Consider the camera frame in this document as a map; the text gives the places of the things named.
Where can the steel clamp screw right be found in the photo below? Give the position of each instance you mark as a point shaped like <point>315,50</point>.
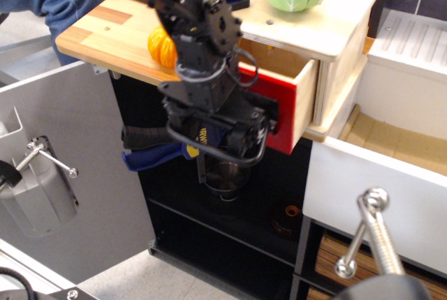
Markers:
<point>372,203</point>

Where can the red front wooden drawer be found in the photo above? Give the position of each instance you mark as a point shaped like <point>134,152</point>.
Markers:
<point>282,91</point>

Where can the light plywood box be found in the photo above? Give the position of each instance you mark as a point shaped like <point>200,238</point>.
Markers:
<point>319,49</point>

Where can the blue Irwin bar clamp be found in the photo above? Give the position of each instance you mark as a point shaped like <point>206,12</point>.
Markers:
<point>149,147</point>

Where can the white toy sink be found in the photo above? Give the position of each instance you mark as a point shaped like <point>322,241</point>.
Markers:
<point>391,134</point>

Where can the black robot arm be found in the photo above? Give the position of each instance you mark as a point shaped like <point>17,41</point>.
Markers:
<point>206,36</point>

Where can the brown glass jar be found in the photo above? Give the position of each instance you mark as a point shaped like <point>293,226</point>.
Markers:
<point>285,220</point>

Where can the wicker basket drawer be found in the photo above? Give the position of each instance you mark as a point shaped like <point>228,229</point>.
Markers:
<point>332,246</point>

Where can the steel clamp screw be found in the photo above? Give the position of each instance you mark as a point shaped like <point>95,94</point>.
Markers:
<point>36,150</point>
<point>372,203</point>

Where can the steel clamp screw left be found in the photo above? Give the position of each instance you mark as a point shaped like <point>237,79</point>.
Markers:
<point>36,150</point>

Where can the grey cabinet door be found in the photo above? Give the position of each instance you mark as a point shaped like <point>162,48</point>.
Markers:
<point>77,210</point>

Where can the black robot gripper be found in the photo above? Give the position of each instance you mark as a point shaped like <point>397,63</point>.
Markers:
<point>223,102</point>

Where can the small steel pot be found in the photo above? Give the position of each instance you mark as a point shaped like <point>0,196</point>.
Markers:
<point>225,179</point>

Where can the black cabinet shelf unit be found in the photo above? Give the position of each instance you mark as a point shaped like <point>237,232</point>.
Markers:
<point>231,242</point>

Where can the orange toy pumpkin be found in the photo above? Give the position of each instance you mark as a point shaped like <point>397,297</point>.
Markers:
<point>161,47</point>

